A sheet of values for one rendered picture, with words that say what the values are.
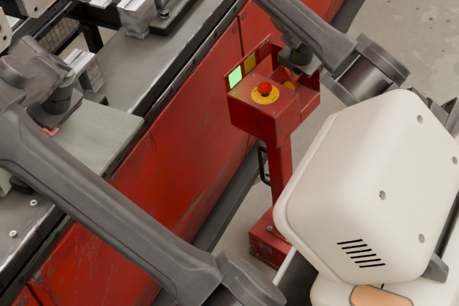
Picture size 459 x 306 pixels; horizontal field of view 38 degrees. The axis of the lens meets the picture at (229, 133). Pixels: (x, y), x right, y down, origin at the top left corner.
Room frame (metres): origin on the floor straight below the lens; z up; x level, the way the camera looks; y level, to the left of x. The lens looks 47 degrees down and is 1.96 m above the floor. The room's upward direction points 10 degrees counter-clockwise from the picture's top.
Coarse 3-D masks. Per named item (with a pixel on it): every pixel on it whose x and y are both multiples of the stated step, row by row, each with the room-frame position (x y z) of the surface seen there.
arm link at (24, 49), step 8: (16, 40) 0.99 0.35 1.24; (24, 40) 1.00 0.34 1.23; (32, 40) 1.00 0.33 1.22; (16, 48) 0.97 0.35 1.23; (24, 48) 0.97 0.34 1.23; (32, 48) 0.98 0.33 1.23; (40, 48) 0.99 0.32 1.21; (16, 56) 0.96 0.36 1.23; (24, 56) 0.96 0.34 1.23; (32, 56) 0.95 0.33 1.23; (48, 56) 0.91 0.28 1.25; (56, 56) 0.94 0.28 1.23; (56, 64) 0.90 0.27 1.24; (64, 64) 0.92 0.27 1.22; (48, 96) 0.90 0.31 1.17
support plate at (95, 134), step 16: (80, 112) 1.03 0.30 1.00; (96, 112) 1.02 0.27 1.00; (112, 112) 1.01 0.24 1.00; (64, 128) 0.99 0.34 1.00; (80, 128) 0.98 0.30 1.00; (96, 128) 0.97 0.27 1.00; (112, 128) 0.97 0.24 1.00; (128, 128) 0.96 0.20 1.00; (64, 144) 0.94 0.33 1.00; (80, 144) 0.94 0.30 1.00; (96, 144) 0.93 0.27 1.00; (112, 144) 0.92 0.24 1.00; (80, 160) 0.89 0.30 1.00; (96, 160) 0.89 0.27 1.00; (112, 160) 0.89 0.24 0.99
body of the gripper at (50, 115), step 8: (72, 96) 0.99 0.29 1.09; (80, 96) 0.99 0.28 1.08; (32, 104) 0.96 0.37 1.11; (48, 104) 0.94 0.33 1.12; (56, 104) 0.93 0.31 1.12; (64, 104) 0.94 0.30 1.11; (72, 104) 0.97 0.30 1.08; (32, 112) 0.94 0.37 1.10; (40, 112) 0.94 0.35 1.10; (48, 112) 0.94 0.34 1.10; (56, 112) 0.94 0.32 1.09; (64, 112) 0.95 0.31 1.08; (40, 120) 0.93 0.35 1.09; (48, 120) 0.93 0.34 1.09; (56, 120) 0.93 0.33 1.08; (48, 128) 0.92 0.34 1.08
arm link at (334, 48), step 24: (264, 0) 0.88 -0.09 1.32; (288, 0) 0.86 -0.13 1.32; (288, 24) 0.83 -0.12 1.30; (312, 24) 0.82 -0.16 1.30; (312, 48) 0.79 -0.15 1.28; (336, 48) 0.77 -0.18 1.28; (360, 48) 0.76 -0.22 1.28; (384, 48) 0.74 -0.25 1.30; (336, 72) 0.77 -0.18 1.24; (384, 72) 0.71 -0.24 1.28; (408, 72) 0.72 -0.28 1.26
